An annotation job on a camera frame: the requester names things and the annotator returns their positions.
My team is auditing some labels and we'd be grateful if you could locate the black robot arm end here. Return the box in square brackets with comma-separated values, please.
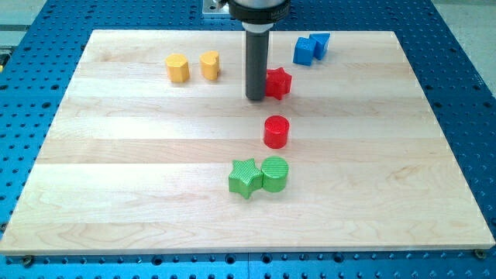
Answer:
[227, 0, 291, 33]

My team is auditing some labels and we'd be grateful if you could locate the green star block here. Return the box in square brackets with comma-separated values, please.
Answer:
[228, 158, 264, 199]

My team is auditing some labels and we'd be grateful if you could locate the red star block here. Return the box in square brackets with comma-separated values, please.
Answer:
[265, 67, 292, 100]

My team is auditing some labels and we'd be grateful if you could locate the blue cube block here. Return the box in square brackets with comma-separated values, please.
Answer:
[293, 37, 316, 66]

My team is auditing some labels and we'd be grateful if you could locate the red cylinder block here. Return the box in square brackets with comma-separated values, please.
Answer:
[263, 115, 290, 149]

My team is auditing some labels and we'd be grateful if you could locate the green cylinder block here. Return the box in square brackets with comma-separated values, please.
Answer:
[261, 156, 289, 193]

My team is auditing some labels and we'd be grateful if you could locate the yellow heart block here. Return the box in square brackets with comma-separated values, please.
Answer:
[200, 50, 220, 81]

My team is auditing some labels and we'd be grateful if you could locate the light wooden board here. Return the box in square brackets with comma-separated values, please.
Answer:
[1, 30, 494, 255]

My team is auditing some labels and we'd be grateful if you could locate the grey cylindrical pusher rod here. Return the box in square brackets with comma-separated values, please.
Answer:
[245, 30, 269, 101]

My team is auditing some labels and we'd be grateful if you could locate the yellow hexagon block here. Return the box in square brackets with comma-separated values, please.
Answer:
[165, 53, 190, 83]

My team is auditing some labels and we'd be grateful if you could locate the blue triangular block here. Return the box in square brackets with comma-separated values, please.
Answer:
[309, 33, 331, 60]

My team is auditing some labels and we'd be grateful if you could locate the silver metal mounting plate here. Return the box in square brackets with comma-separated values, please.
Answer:
[201, 0, 229, 16]

